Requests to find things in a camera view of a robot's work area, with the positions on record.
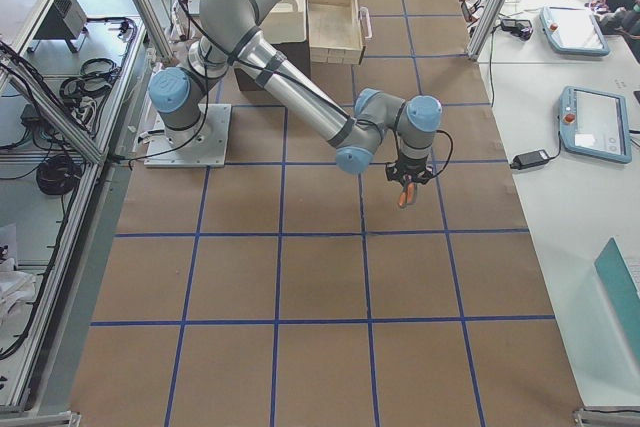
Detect dark wooden cabinet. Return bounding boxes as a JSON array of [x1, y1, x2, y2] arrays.
[[234, 41, 312, 93]]

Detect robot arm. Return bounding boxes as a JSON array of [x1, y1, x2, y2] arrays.
[[148, 0, 442, 185]]

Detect upper blue teach pendant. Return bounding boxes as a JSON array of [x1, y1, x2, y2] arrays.
[[539, 6, 610, 57]]

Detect teal board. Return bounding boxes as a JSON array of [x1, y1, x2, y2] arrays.
[[594, 238, 639, 358]]

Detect white drawer handle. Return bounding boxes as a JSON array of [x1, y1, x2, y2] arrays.
[[359, 6, 373, 41]]

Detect light wooden drawer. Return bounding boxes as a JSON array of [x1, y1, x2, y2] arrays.
[[307, 0, 365, 65]]

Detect black power adapter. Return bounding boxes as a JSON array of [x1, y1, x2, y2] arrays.
[[510, 149, 551, 171]]

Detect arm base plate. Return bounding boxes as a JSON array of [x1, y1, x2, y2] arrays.
[[143, 103, 232, 168]]

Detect blue teach pendant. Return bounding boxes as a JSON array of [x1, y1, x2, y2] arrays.
[[539, 6, 610, 57], [558, 86, 632, 164]]

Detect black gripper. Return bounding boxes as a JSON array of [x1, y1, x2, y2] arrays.
[[385, 160, 433, 185]]

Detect grey orange handled scissors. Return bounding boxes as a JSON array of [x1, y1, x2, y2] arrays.
[[397, 177, 418, 209]]

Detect grey metal box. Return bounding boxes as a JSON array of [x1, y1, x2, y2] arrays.
[[27, 0, 88, 53]]

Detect lower blue teach pendant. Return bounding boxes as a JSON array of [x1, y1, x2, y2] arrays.
[[558, 86, 632, 164]]

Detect black cable coil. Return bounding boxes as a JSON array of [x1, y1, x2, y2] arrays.
[[35, 154, 81, 197]]

